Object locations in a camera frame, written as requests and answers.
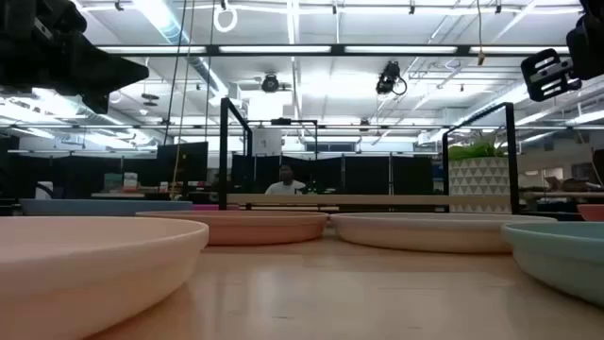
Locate magenta plate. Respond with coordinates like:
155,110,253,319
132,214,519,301
191,203,241,212

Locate black room divider panels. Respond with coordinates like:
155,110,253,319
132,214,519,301
230,154,433,196

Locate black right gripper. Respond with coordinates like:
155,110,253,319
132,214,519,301
521,0,604,103

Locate round black ceiling fixture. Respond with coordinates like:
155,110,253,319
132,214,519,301
260,73,281,94

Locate succulent in white patterned pot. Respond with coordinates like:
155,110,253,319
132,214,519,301
446,131,513,213

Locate cream plate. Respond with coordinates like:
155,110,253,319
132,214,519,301
328,212,559,255

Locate black computer monitor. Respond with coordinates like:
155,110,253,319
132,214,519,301
156,141,210,188

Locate light teal plate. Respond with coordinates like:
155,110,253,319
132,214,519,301
500,220,604,308

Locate salmon pink plate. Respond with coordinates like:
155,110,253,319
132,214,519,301
135,210,330,247

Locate hanging cord with plug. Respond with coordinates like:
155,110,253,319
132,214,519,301
475,0,487,67

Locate black overhead camera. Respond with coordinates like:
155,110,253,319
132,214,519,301
375,59,408,96

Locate white square board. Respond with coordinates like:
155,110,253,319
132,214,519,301
252,127,283,157

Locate pale peach plate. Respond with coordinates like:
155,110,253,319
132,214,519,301
0,215,210,340

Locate person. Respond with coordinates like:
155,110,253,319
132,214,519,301
263,163,308,196

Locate black wire dish rack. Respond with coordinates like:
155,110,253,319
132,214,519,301
218,97,522,216

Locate dark teal blue plate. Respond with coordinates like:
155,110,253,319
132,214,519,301
19,198,193,217

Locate black aluminium rig frame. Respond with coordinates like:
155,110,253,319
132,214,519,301
93,43,572,59

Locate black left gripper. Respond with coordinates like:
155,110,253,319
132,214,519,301
0,0,150,113

